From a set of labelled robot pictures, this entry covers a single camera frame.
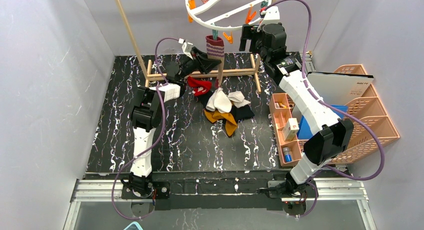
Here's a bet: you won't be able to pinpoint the maroon beige purple striped sock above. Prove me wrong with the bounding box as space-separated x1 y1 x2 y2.
205 35 225 88

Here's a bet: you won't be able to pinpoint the red sock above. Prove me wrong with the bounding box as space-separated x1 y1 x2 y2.
187 76 212 96

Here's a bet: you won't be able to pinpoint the white sock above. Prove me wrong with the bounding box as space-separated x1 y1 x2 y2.
227 91 251 108
205 87 233 113

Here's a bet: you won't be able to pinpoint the white round clip hanger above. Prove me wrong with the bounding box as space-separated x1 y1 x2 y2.
184 0 275 31

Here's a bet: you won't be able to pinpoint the mustard yellow striped sock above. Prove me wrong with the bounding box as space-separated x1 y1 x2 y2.
203 109 238 137

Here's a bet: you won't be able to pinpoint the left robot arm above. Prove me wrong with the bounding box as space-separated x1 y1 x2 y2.
121 47 222 195

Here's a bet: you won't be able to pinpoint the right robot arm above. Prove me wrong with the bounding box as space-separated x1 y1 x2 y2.
239 23 354 194

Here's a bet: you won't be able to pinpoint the wooden hanger stand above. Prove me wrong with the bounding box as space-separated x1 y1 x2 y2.
110 0 279 102

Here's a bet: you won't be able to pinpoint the orange clothes clip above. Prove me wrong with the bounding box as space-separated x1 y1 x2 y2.
244 4 257 24
222 31 234 44

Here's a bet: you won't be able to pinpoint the teal clothes clip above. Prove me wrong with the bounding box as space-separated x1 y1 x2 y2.
212 28 219 41

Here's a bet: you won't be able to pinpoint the small items in tray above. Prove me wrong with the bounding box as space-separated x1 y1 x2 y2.
274 102 290 109

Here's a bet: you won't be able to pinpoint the peach desk organizer tray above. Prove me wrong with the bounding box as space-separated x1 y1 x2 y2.
268 93 307 167

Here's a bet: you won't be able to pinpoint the white book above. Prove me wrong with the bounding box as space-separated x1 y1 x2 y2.
307 72 374 105

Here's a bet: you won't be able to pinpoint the small white box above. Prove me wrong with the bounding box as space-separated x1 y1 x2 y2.
281 118 300 142

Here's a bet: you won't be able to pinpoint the blue folder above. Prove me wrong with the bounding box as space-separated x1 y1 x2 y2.
297 105 348 140

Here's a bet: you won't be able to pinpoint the blue capped bottle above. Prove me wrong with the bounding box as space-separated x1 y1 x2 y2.
282 147 293 163

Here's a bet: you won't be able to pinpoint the peach plastic file rack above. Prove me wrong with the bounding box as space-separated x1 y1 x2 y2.
298 64 401 167

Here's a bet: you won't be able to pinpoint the light blue object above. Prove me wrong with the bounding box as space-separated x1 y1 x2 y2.
124 222 143 230

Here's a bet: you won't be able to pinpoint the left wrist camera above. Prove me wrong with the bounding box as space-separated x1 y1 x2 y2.
178 38 193 59

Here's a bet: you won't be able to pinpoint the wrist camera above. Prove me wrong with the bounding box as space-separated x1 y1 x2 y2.
259 6 280 26
178 38 193 59

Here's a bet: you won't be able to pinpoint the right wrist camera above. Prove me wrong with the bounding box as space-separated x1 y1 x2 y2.
259 6 280 26

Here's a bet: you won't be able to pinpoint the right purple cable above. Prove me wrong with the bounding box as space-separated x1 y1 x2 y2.
264 0 386 219

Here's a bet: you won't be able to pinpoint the purple cable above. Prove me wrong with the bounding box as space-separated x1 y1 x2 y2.
111 37 186 221
264 0 386 219

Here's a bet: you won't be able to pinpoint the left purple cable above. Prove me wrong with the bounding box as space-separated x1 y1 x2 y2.
111 37 186 221

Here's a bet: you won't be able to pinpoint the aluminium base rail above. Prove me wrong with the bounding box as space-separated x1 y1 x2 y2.
64 178 376 230

